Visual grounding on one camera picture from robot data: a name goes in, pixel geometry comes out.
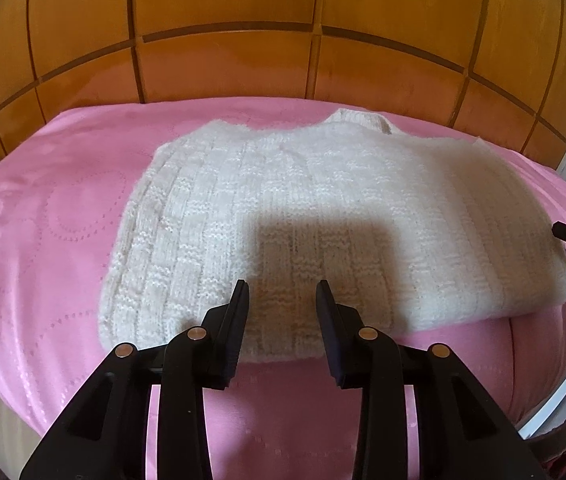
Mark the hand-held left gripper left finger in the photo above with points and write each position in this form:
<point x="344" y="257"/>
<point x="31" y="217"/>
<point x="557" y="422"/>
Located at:
<point x="230" y="340"/>

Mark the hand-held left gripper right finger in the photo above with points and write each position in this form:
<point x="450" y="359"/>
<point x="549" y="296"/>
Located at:
<point x="330" y="340"/>

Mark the white knit sweater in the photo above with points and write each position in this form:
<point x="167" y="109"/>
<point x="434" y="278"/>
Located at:
<point x="313" y="185"/>

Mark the pink bed sheet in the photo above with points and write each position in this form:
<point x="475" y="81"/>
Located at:
<point x="38" y="260"/>

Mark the wooden panelled headboard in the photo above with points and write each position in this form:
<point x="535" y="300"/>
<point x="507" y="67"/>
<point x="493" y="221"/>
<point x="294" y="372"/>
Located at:
<point x="263" y="35"/>

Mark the white bed frame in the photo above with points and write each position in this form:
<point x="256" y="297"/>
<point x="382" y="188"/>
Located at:
<point x="548" y="405"/>

